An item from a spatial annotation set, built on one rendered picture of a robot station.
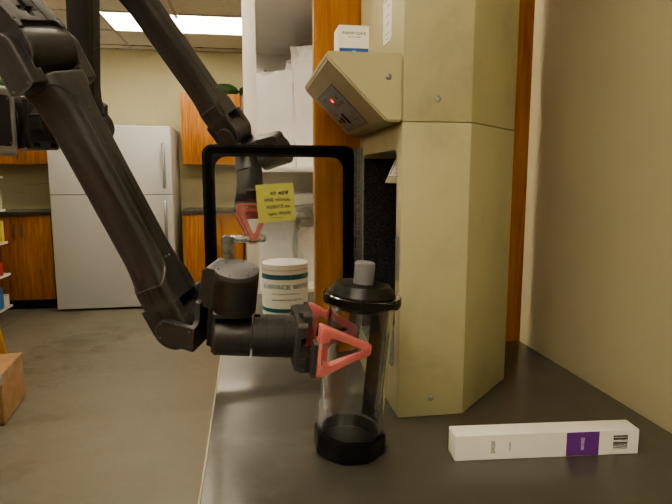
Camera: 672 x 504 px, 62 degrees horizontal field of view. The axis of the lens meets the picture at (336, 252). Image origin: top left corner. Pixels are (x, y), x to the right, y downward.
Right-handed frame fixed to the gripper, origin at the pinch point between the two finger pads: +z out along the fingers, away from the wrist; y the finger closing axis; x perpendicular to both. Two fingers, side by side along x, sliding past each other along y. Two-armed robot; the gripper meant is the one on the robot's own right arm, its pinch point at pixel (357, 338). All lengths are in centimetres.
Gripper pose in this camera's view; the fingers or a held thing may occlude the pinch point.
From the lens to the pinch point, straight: 78.9
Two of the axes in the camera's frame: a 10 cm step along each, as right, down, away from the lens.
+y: -1.7, -1.5, 9.7
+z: 9.8, 0.6, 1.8
